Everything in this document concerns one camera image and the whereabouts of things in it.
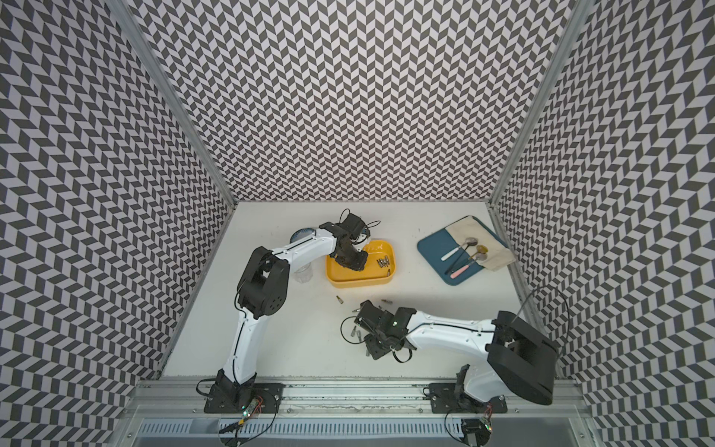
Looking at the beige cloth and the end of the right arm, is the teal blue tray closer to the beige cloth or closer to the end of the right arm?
the beige cloth

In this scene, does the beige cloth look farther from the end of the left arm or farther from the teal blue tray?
the end of the left arm

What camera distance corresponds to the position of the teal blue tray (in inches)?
37.6

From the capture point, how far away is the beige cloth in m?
0.99
